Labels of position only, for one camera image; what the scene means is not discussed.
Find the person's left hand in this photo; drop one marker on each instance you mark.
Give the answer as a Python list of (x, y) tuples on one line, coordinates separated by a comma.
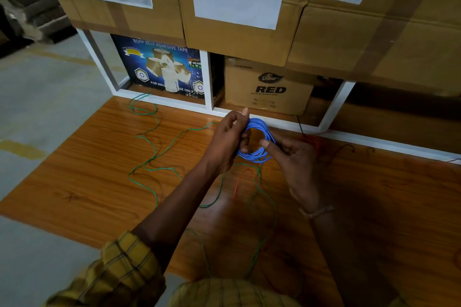
[(223, 145)]

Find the person's right hand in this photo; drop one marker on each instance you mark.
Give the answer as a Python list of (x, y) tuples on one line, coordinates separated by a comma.
[(300, 170)]

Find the person's left thumb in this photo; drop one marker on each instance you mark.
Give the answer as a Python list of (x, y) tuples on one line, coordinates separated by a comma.
[(245, 142)]

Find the person's right thumb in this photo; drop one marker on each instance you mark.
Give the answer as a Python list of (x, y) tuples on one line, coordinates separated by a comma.
[(271, 148)]

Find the person's left forearm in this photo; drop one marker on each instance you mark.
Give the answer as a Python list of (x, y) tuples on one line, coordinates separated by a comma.
[(176, 215)]

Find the person's right forearm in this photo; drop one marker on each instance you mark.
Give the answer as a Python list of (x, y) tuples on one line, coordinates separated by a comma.
[(345, 260)]

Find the small brown cardboard box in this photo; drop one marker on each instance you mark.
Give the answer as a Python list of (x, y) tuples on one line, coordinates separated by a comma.
[(266, 89)]

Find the pale wrist band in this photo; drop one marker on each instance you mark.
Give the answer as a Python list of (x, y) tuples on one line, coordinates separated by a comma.
[(317, 212)]

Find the cardboard box with square paper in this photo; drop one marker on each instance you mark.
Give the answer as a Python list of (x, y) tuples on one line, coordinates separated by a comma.
[(245, 44)]

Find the blue printed tape box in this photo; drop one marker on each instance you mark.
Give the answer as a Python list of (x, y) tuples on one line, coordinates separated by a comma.
[(162, 65)]

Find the cardboard box with slanted paper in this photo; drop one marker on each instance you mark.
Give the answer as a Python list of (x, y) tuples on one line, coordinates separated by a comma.
[(158, 19)]

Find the large cardboard box with label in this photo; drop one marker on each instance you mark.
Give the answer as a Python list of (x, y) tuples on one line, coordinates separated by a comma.
[(396, 37)]

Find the yellow plaid shirt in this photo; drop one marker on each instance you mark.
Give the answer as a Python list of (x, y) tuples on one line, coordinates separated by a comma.
[(122, 270)]

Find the stack of dark grey trays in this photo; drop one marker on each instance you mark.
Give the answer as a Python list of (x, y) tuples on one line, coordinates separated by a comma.
[(32, 1)]

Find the white metal rack frame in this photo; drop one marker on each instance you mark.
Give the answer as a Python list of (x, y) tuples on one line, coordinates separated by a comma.
[(207, 80)]

